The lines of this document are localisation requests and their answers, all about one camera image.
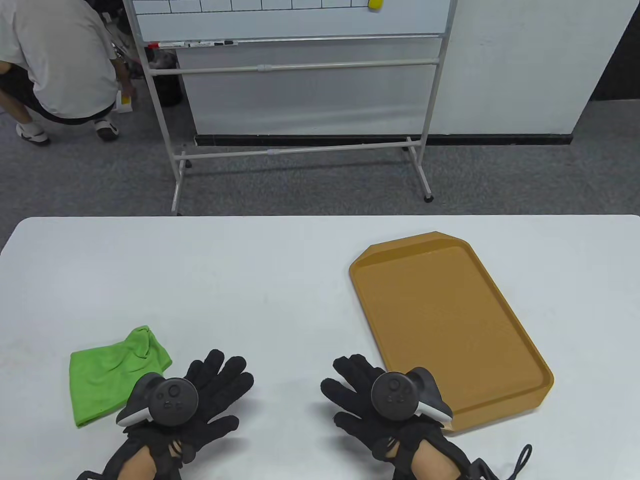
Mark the person's right hand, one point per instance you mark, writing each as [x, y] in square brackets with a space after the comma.
[350, 395]

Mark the person's left hand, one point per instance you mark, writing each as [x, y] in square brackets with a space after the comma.
[220, 385]

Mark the green square towel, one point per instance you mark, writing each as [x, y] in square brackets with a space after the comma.
[105, 380]

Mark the brown plastic food tray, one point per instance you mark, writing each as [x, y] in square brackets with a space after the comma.
[440, 310]

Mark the person's right forearm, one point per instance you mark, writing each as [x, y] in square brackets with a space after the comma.
[435, 462]

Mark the black white right hand controller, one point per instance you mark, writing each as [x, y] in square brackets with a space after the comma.
[395, 395]

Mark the black white hand controller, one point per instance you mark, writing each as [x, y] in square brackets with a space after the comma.
[395, 395]
[172, 397]

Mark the black white left hand controller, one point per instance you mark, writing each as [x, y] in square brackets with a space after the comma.
[172, 397]

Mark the yellow white small box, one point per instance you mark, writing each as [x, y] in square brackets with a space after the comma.
[125, 106]

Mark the black waste bin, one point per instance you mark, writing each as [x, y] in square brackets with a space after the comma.
[170, 87]

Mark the black whiteboard marker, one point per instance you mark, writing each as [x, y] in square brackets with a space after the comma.
[200, 44]
[225, 43]

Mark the red whiteboard marker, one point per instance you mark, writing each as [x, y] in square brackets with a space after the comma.
[170, 45]

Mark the white rolling whiteboard stand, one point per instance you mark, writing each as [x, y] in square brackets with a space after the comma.
[300, 22]

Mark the yellow round magnet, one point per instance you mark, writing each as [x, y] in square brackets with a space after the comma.
[375, 4]

